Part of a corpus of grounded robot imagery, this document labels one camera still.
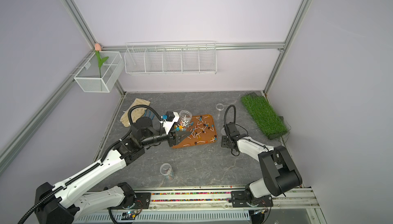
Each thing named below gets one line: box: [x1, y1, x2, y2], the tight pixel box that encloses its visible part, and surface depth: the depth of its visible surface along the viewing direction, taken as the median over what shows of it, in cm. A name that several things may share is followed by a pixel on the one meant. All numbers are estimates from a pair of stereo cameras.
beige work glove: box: [119, 97, 151, 128], surface depth 111 cm
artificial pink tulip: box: [94, 42, 109, 79], surface depth 92 cm
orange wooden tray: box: [171, 114, 218, 149], surface depth 99 cm
